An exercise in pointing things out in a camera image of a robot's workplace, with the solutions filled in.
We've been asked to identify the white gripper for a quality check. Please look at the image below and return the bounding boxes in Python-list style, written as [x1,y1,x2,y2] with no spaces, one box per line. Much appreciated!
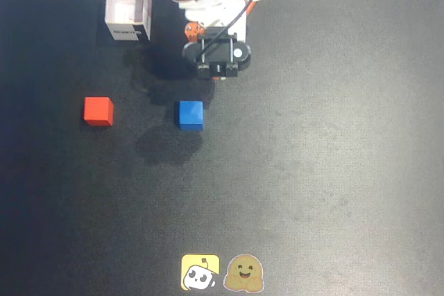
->
[183,0,248,42]

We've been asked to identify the yellow robot sticker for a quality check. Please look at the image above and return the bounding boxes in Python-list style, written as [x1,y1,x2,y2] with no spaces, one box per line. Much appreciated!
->
[180,254,221,291]

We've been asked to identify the white cardboard box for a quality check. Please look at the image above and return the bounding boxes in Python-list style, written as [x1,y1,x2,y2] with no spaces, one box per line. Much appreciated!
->
[104,0,153,42]

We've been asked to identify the red cube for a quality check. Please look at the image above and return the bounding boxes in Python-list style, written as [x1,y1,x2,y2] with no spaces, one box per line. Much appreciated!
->
[83,96,114,127]

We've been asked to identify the blue cube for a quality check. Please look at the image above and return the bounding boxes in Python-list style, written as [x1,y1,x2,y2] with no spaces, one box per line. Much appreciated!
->
[178,100,205,132]

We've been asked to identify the hugging face emoji sticker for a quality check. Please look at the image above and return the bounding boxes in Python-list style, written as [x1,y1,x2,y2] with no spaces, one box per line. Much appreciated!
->
[223,253,266,293]

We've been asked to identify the black cable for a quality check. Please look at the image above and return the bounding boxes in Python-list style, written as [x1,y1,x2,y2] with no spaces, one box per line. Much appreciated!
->
[199,0,266,64]

